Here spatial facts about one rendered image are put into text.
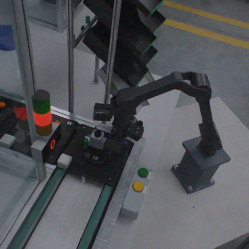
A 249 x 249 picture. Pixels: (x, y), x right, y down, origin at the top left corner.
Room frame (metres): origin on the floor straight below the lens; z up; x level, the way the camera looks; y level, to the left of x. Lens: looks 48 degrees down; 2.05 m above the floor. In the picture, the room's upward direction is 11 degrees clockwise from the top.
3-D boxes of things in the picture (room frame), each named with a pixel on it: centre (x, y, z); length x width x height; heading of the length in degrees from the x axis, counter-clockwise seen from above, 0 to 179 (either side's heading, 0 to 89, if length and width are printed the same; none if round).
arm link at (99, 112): (0.75, 0.06, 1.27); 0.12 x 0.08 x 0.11; 100
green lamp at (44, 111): (0.61, 0.25, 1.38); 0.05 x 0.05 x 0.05
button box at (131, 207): (0.65, -0.10, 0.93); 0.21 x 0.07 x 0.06; 170
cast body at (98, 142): (0.77, 0.11, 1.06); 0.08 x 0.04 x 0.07; 80
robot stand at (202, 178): (0.82, -0.35, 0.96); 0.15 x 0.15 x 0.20; 33
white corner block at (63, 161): (0.69, 0.21, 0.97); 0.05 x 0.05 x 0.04; 80
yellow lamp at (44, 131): (0.61, 0.25, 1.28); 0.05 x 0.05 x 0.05
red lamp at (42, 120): (0.61, 0.25, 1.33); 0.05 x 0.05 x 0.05
